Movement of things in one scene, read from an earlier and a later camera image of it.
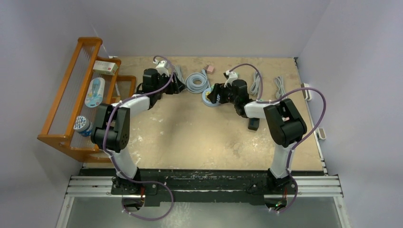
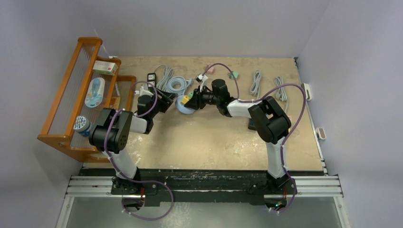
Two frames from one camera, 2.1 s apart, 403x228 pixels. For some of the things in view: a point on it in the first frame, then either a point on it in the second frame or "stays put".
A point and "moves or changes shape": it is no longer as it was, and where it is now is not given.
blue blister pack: [94, 92] stays put
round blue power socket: [206, 100] moves or changes shape
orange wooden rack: [92, 82] stays put
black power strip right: [253, 123] stays put
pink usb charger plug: [210, 70] stays put
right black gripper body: [227, 96] → [202, 98]
